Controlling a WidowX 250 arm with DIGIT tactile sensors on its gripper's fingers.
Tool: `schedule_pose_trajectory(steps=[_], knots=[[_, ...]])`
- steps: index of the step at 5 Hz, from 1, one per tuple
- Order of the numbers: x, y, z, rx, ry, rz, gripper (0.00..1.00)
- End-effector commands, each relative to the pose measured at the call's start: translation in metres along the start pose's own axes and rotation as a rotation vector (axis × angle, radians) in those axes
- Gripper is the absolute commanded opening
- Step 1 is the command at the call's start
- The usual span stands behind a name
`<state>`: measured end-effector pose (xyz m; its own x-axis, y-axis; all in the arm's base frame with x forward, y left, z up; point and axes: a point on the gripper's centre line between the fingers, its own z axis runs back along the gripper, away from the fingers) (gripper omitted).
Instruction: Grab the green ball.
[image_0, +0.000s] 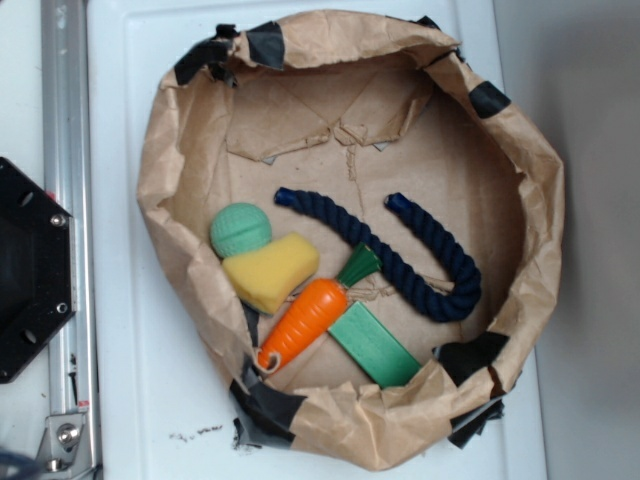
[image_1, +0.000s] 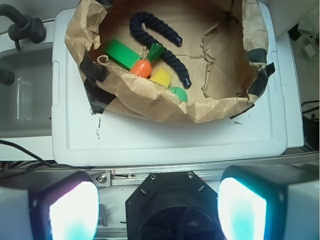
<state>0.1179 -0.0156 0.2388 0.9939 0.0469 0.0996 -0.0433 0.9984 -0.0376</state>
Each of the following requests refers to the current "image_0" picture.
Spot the green wooden block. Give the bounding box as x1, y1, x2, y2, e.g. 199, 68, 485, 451
329, 302, 421, 388

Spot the brown paper bag container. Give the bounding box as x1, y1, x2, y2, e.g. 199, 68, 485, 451
137, 10, 565, 471

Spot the green textured ball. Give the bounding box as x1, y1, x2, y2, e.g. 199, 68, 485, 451
210, 203, 272, 259

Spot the metal corner bracket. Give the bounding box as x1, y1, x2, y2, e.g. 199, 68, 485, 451
36, 413, 93, 479

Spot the yellow sponge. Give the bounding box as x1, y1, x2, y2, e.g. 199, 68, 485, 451
222, 232, 320, 315

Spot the orange toy carrot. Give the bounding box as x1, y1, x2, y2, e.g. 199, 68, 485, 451
256, 243, 382, 373

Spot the dark blue rope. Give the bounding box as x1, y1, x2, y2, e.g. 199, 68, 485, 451
273, 187, 483, 323

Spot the aluminium extrusion rail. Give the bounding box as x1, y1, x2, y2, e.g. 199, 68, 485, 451
41, 1, 102, 479

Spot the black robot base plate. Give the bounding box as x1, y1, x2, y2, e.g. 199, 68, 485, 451
1, 158, 75, 384

